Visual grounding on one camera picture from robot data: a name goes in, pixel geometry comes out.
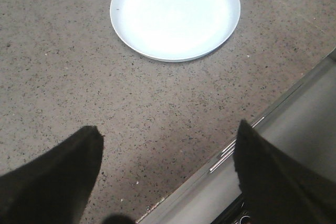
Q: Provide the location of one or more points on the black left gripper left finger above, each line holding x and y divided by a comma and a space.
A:
56, 186

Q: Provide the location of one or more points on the silver metal rail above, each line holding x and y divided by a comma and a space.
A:
225, 162

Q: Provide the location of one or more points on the white round plate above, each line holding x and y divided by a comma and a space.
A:
174, 30

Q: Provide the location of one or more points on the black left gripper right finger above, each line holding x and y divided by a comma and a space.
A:
275, 187

